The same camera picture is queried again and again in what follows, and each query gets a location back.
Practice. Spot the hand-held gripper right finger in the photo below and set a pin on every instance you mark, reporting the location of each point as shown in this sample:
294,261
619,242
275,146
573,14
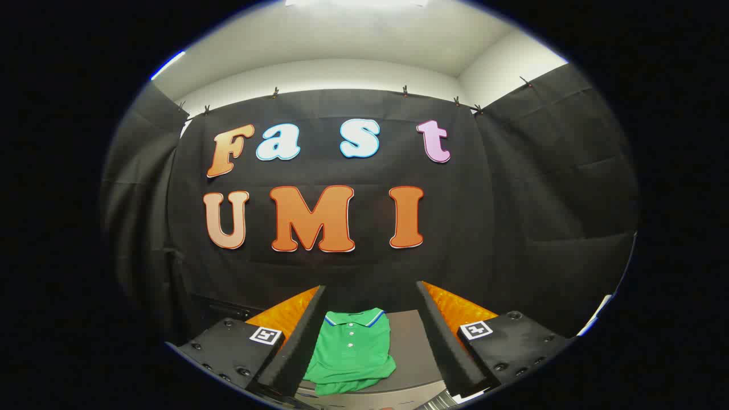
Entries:
441,341

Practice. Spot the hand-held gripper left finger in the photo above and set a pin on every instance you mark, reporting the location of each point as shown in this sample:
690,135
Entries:
304,341

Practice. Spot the green polo shirt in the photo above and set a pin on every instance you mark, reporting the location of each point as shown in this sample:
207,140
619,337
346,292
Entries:
350,353

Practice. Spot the row of small backdrop clips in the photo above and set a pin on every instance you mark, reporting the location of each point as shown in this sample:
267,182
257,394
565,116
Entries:
275,92

